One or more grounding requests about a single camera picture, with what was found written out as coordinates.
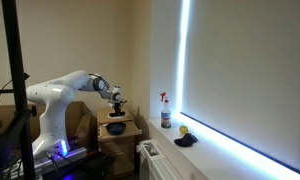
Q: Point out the printed leaflet with picture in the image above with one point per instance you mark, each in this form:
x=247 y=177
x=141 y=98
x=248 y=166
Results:
x=152 y=149

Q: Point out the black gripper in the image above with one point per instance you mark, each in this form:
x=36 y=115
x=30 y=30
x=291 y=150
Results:
x=118 y=104

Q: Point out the black eyeglass case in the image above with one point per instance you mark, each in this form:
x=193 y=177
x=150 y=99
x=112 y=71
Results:
x=114 y=114

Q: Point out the yellow ball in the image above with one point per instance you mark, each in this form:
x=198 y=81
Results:
x=183 y=129

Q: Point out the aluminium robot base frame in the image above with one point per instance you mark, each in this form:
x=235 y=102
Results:
x=70 y=155

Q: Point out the light wooden nightstand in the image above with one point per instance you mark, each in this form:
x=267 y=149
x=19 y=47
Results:
x=118 y=153

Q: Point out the dark blue bowl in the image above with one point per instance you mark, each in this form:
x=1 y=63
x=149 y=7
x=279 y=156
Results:
x=116 y=128

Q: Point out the black tripod stand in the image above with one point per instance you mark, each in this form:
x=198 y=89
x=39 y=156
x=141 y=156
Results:
x=16 y=66

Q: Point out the white windowsill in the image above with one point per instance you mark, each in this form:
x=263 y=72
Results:
x=203 y=156

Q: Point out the white round plate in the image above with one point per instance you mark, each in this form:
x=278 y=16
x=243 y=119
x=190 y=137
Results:
x=126 y=116

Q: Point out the dark blue cloth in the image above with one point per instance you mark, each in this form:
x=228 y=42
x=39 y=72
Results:
x=186 y=140

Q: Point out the white panel radiator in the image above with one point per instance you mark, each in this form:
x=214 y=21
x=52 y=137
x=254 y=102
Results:
x=156 y=166

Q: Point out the white roller window blind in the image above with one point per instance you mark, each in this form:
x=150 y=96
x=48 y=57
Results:
x=250 y=66

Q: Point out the spray bottle with red trigger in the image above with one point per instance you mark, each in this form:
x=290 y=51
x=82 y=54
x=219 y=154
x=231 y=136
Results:
x=165 y=115

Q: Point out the brown leather couch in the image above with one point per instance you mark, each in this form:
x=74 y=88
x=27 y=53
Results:
x=80 y=120

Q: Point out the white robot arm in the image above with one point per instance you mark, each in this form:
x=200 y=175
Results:
x=53 y=96

